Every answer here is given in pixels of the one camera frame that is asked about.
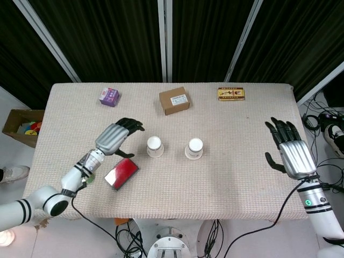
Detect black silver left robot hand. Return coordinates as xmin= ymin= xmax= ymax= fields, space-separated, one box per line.
xmin=95 ymin=117 xmax=146 ymax=159

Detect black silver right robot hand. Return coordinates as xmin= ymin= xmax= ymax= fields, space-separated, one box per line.
xmin=264 ymin=117 xmax=318 ymax=180

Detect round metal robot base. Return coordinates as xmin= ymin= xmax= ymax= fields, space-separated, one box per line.
xmin=147 ymin=226 xmax=190 ymax=258

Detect red stamp pad case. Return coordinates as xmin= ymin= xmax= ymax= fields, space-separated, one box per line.
xmin=103 ymin=157 xmax=141 ymax=192

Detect purple small carton box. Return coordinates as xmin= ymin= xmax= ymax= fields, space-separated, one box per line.
xmin=98 ymin=86 xmax=120 ymax=108

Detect white black sneaker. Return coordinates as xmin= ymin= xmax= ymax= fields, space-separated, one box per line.
xmin=323 ymin=123 xmax=344 ymax=159

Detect white paper cup blue stripe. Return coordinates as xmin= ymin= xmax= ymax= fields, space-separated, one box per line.
xmin=184 ymin=138 xmax=204 ymax=161
xmin=146 ymin=136 xmax=165 ymax=158

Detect brown cardboard box white label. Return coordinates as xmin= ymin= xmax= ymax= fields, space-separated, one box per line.
xmin=158 ymin=86 xmax=192 ymax=116

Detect beige woven tablecloth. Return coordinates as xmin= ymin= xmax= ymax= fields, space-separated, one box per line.
xmin=23 ymin=82 xmax=314 ymax=221

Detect yellow flat printed box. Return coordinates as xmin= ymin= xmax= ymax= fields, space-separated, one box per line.
xmin=217 ymin=87 xmax=246 ymax=102

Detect open cardboard box with toys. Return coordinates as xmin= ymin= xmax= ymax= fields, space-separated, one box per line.
xmin=2 ymin=108 xmax=45 ymax=149

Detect black pleated curtain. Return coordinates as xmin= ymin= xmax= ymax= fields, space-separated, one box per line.
xmin=0 ymin=0 xmax=344 ymax=111

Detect black floor cable bundle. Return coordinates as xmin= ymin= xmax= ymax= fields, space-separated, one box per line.
xmin=302 ymin=90 xmax=344 ymax=194

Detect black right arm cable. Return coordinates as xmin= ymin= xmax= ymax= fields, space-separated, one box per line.
xmin=222 ymin=177 xmax=310 ymax=257

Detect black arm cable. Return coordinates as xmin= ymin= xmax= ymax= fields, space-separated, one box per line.
xmin=222 ymin=177 xmax=310 ymax=257
xmin=70 ymin=185 xmax=148 ymax=258

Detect white metal frame post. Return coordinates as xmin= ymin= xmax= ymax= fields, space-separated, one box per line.
xmin=12 ymin=0 xmax=82 ymax=83
xmin=157 ymin=0 xmax=173 ymax=83
xmin=225 ymin=0 xmax=264 ymax=83
xmin=296 ymin=61 xmax=344 ymax=105

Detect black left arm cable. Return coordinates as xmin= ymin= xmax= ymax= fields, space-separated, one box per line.
xmin=70 ymin=185 xmax=148 ymax=258

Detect black cable bundle under table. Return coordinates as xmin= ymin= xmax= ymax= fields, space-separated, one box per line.
xmin=114 ymin=219 xmax=148 ymax=258

